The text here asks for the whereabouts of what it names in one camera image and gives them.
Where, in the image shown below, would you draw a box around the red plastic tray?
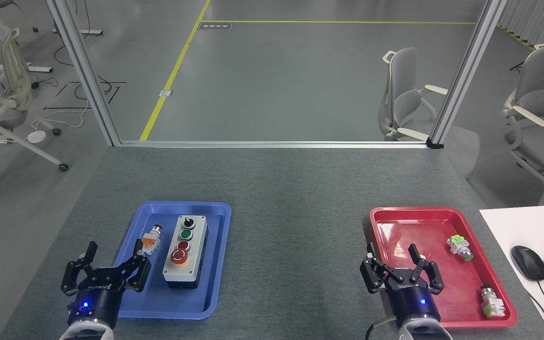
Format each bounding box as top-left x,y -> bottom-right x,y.
369,206 -> 519,329

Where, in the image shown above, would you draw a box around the white curtain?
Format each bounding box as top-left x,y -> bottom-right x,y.
496,0 -> 544,46

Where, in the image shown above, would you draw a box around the grey control box with buttons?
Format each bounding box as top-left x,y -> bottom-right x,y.
161,214 -> 209,290

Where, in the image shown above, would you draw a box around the grey office chair white arms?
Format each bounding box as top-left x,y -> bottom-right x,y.
378,47 -> 450,143
502,43 -> 544,206

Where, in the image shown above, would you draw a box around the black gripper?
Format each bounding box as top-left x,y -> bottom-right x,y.
359,243 -> 444,329
61,239 -> 153,329

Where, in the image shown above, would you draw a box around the silver push button green base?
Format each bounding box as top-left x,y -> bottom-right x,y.
479,285 -> 507,319

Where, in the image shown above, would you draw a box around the white floor cable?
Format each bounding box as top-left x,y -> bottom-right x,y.
31,97 -> 93,133

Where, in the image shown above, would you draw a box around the silver aluminium post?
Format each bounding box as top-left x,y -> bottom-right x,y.
45,0 -> 122,147
426,0 -> 508,150

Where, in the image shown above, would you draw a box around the white mesh office chair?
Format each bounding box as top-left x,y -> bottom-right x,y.
0,25 -> 70,197

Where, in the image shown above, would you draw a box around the green push button white base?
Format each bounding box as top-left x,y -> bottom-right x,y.
446,234 -> 475,263

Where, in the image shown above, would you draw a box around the white desk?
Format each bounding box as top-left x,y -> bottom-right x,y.
478,204 -> 544,340

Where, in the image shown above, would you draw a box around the black computer mouse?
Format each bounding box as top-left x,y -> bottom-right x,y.
510,245 -> 544,282

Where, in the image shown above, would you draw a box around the white desk foot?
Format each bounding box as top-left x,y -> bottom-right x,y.
52,27 -> 104,36
0,63 -> 54,74

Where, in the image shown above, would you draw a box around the red push button orange base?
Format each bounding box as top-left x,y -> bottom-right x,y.
141,224 -> 163,256

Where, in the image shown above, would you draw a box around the blue plastic tray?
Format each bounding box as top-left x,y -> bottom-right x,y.
98,200 -> 232,321

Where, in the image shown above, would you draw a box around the silver aluminium rail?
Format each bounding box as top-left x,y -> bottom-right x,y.
114,139 -> 431,149

